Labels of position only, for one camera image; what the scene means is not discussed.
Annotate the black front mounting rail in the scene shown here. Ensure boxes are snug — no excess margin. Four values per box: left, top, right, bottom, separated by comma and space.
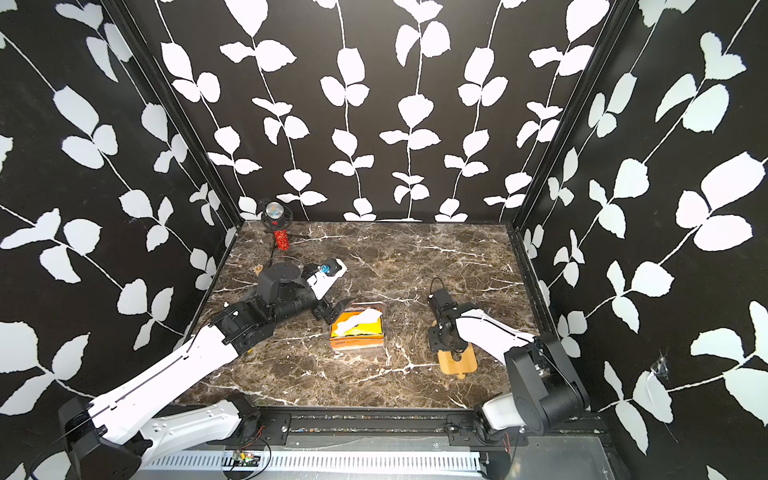
218, 406, 613, 451

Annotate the small circuit board with wires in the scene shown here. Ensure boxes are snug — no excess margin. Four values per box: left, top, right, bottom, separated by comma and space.
223, 451, 262, 470

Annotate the bamboo tissue box lid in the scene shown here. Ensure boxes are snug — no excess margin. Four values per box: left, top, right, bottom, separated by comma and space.
437, 344, 478, 380

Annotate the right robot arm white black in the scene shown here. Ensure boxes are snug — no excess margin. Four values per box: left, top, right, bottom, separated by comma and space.
427, 288, 591, 438

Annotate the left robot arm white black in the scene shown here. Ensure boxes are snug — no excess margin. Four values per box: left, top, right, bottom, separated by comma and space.
59, 258, 350, 479

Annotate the white perforated vent strip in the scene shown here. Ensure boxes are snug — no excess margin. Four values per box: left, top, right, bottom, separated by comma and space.
143, 450, 483, 476

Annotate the orange tissue paper pack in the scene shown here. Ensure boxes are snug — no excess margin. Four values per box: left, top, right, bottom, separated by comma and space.
329, 302, 386, 350

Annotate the clear plastic tissue box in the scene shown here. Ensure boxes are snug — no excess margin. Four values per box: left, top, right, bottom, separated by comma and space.
328, 299, 388, 352

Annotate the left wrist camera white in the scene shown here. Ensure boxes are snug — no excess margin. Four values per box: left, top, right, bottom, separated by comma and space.
303, 258, 347, 300

